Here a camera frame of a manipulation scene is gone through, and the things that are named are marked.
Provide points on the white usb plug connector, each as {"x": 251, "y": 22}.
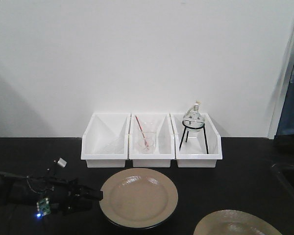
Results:
{"x": 60, "y": 162}

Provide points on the left white storage bin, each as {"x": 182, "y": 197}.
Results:
{"x": 105, "y": 141}

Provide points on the middle white storage bin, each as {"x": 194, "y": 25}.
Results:
{"x": 165, "y": 143}

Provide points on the right white storage bin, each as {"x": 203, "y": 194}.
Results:
{"x": 193, "y": 152}

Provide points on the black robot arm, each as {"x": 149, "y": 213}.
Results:
{"x": 26, "y": 190}

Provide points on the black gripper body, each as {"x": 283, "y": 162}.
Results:
{"x": 60, "y": 193}

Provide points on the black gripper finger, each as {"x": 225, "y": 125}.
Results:
{"x": 78, "y": 205}
{"x": 89, "y": 193}

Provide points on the beige round plate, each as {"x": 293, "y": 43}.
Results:
{"x": 233, "y": 222}
{"x": 138, "y": 198}

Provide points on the blue-grey pegboard drying rack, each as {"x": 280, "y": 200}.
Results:
{"x": 284, "y": 137}

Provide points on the glass alcohol lamp flask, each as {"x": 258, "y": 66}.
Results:
{"x": 193, "y": 121}

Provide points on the white storage bin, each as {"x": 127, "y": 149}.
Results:
{"x": 193, "y": 152}
{"x": 165, "y": 143}
{"x": 105, "y": 141}

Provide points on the black wire tripod stand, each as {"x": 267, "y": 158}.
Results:
{"x": 204, "y": 137}

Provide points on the glass beaker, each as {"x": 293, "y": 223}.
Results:
{"x": 151, "y": 139}

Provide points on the left green circuit board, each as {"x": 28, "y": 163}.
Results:
{"x": 43, "y": 207}

